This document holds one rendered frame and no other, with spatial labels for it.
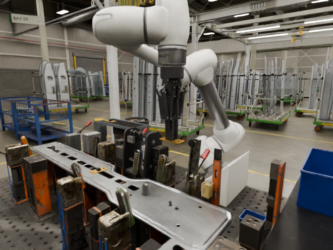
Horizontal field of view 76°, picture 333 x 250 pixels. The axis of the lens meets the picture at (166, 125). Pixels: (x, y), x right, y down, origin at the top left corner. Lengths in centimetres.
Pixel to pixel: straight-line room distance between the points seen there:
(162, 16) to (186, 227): 63
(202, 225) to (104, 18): 69
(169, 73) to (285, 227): 56
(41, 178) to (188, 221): 87
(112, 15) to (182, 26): 20
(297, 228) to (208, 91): 82
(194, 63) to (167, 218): 78
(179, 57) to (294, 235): 59
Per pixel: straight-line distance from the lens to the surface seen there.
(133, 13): 68
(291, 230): 76
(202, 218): 78
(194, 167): 87
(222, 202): 141
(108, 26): 69
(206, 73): 123
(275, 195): 78
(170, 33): 66
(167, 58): 66
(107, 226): 69
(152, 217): 77
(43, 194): 140
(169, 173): 103
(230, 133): 150
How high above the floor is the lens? 145
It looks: 12 degrees down
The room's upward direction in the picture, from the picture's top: straight up
